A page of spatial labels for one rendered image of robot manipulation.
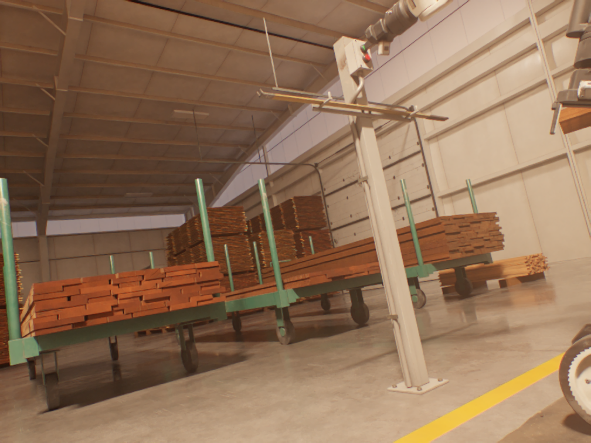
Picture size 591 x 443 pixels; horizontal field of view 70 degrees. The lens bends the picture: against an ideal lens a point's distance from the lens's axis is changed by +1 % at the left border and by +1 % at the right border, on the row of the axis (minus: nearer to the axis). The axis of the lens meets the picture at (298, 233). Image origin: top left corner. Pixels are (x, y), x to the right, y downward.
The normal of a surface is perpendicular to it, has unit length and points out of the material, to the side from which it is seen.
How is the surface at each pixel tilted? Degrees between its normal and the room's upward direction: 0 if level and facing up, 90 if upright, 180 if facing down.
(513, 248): 92
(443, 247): 90
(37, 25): 173
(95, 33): 164
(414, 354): 90
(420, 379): 90
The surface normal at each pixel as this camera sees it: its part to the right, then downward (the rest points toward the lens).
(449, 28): -0.81, 0.07
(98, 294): 0.55, -0.22
